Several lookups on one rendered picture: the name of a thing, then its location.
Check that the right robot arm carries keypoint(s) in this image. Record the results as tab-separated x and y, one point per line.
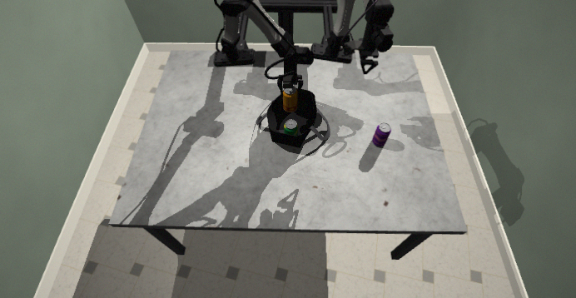
256	13

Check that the orange drink can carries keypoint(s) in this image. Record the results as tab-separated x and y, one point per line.
290	99

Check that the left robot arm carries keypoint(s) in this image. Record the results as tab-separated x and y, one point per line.
377	24

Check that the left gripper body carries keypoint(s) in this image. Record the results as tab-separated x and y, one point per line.
366	47

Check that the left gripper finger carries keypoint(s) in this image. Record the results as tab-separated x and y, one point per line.
375	63

